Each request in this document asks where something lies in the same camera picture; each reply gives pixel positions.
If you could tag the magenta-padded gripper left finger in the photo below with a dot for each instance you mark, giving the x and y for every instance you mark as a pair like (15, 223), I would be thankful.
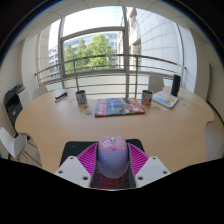
(71, 170)

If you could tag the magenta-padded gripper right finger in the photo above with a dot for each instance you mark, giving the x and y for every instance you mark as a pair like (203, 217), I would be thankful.
(153, 170)

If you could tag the pink and lilac computer mouse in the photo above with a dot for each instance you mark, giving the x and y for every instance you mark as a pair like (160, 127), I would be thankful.
(112, 156)

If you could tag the black mouse pad, red-blue print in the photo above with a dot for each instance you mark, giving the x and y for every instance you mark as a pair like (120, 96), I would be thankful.
(71, 149)

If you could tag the white chair with wooden legs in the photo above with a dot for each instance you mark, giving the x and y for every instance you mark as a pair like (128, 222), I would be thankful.
(13, 143)

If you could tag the colourful red magazine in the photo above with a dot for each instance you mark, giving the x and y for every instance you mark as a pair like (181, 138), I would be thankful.
(119, 106)

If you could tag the black and white printer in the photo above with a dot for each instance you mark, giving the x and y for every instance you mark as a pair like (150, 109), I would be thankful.
(13, 106)

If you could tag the black cylinder speaker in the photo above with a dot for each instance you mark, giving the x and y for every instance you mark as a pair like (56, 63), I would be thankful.
(176, 85)

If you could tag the metal balcony railing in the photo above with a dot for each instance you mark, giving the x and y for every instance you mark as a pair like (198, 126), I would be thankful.
(100, 71)

